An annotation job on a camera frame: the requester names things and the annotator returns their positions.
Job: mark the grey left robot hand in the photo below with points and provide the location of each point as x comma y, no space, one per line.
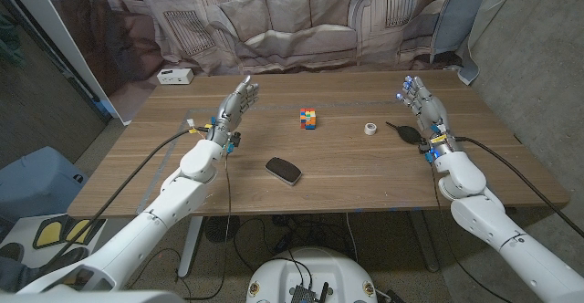
230,109

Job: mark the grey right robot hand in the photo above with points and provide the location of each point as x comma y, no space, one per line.
426,107

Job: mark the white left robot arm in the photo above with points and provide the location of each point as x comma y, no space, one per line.
173,202

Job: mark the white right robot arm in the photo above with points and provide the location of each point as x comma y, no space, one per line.
493,221

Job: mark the white tape roll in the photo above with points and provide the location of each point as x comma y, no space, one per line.
370,129

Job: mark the white power strip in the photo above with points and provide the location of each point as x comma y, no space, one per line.
174,76

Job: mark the multicolour puzzle cube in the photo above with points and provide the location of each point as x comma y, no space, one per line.
308,119

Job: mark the black whiteboard eraser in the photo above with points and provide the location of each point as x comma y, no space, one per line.
283,170

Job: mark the printed sofa room backdrop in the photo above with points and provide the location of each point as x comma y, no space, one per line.
296,20

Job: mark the black round floor fan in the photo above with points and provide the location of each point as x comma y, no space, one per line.
221,229

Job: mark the white table leg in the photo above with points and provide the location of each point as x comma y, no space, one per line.
424,243
189,248

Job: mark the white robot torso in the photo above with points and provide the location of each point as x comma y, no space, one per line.
337,271

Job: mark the blue plastic bin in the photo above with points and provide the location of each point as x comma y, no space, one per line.
36,184

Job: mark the black and yellow foot pedals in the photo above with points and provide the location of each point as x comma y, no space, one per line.
50,232

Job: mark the white upright post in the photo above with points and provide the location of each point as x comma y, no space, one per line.
59,34

